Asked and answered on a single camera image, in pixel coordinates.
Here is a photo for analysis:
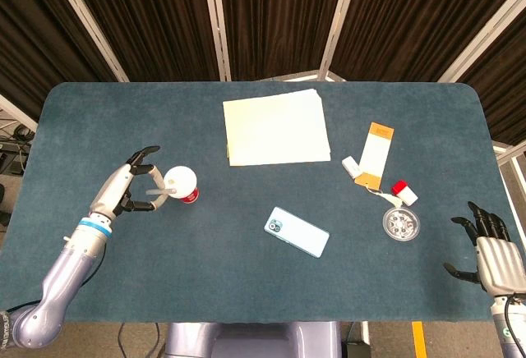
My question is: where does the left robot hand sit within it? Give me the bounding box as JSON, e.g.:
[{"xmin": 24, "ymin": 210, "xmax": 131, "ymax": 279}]
[{"xmin": 88, "ymin": 145, "xmax": 178, "ymax": 218}]

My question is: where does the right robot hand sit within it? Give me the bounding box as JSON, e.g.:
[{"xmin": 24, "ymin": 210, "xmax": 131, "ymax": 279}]
[{"xmin": 443, "ymin": 200, "xmax": 526, "ymax": 298}]

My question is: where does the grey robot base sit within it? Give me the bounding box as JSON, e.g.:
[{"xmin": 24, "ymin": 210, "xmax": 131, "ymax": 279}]
[{"xmin": 164, "ymin": 321, "xmax": 342, "ymax": 358}]

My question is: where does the red paper cup white lid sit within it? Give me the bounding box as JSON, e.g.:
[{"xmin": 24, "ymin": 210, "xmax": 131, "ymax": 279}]
[{"xmin": 163, "ymin": 165, "xmax": 201, "ymax": 204}]

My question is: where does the round clear plastic lid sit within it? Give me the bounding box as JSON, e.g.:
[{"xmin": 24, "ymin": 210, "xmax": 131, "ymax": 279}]
[{"xmin": 382, "ymin": 206, "xmax": 422, "ymax": 244}]

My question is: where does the red white small block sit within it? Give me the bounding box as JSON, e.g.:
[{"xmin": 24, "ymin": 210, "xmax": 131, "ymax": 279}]
[{"xmin": 390, "ymin": 180, "xmax": 419, "ymax": 206}]

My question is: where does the blue felt table mat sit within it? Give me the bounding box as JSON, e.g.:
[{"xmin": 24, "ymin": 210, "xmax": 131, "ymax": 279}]
[{"xmin": 0, "ymin": 81, "xmax": 515, "ymax": 325}]

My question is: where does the white orange bookmark card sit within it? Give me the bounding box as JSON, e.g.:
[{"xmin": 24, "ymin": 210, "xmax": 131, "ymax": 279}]
[{"xmin": 354, "ymin": 122, "xmax": 396, "ymax": 190}]

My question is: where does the black box on floor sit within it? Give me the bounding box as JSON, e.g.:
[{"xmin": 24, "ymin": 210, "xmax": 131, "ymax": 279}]
[{"xmin": 346, "ymin": 342, "xmax": 372, "ymax": 358}]

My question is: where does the cream paper folder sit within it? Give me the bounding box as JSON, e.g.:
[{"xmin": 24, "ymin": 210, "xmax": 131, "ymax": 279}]
[{"xmin": 222, "ymin": 88, "xmax": 332, "ymax": 168}]

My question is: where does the small white box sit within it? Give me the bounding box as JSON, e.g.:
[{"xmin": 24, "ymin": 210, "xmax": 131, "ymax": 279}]
[{"xmin": 341, "ymin": 155, "xmax": 361, "ymax": 178}]

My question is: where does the light blue smartphone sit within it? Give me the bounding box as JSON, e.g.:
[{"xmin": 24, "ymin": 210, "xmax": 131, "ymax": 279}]
[{"xmin": 263, "ymin": 206, "xmax": 330, "ymax": 259}]

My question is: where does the white tag with string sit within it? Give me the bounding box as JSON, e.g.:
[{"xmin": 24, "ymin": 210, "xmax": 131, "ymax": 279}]
[{"xmin": 367, "ymin": 186, "xmax": 402, "ymax": 210}]

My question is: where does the black floor cable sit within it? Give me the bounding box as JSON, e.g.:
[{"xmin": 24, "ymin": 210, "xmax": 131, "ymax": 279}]
[{"xmin": 118, "ymin": 323, "xmax": 161, "ymax": 358}]

